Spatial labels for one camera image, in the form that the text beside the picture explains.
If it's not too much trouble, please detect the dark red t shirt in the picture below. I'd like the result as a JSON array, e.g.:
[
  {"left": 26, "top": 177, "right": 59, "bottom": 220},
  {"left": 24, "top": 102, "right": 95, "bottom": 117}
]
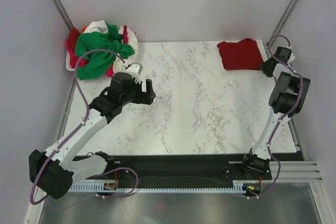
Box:
[{"left": 217, "top": 38, "right": 264, "bottom": 70}]

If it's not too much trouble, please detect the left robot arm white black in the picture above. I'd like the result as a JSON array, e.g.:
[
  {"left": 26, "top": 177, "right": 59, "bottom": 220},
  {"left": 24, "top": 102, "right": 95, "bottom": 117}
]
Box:
[{"left": 28, "top": 72, "right": 156, "bottom": 199}]

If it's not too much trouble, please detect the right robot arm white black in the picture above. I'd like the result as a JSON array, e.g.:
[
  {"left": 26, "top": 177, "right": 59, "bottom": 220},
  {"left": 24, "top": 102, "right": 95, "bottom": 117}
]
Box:
[{"left": 240, "top": 47, "right": 311, "bottom": 179}]

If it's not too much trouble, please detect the cream white t shirt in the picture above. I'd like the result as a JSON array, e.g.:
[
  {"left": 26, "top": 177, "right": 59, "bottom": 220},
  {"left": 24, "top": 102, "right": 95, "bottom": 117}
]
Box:
[{"left": 64, "top": 20, "right": 140, "bottom": 76}]

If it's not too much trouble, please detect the green t shirt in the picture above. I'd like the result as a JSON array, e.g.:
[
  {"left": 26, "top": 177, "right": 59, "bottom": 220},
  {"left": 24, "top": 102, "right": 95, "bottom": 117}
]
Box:
[{"left": 75, "top": 24, "right": 137, "bottom": 82}]

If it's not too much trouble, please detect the pink magenta t shirt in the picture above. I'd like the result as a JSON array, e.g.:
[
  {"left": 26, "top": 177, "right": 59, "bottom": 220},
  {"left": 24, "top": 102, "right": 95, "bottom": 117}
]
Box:
[{"left": 66, "top": 50, "right": 88, "bottom": 71}]

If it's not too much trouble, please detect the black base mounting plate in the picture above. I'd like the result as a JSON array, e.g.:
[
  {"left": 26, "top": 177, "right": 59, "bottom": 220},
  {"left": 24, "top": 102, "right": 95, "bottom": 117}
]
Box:
[{"left": 73, "top": 154, "right": 274, "bottom": 189}]

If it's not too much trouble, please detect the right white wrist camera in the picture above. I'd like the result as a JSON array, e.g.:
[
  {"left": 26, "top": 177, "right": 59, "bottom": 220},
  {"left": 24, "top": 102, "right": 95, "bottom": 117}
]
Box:
[{"left": 287, "top": 46, "right": 295, "bottom": 65}]

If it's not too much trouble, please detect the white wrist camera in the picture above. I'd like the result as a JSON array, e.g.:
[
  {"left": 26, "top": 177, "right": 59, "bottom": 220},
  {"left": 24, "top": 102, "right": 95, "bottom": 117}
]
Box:
[
  {"left": 287, "top": 46, "right": 295, "bottom": 65},
  {"left": 124, "top": 62, "right": 143, "bottom": 84}
]

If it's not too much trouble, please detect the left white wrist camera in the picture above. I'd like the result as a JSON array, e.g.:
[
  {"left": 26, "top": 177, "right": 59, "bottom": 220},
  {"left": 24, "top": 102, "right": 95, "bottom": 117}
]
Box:
[{"left": 124, "top": 62, "right": 143, "bottom": 84}]

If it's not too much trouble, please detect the right aluminium frame post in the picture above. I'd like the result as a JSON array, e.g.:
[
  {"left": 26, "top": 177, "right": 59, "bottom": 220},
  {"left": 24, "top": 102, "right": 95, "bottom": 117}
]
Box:
[{"left": 268, "top": 0, "right": 300, "bottom": 42}]

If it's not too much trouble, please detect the white slotted cable duct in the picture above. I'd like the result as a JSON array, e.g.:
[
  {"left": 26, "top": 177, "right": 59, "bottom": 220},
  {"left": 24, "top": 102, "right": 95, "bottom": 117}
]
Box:
[{"left": 69, "top": 180, "right": 270, "bottom": 193}]

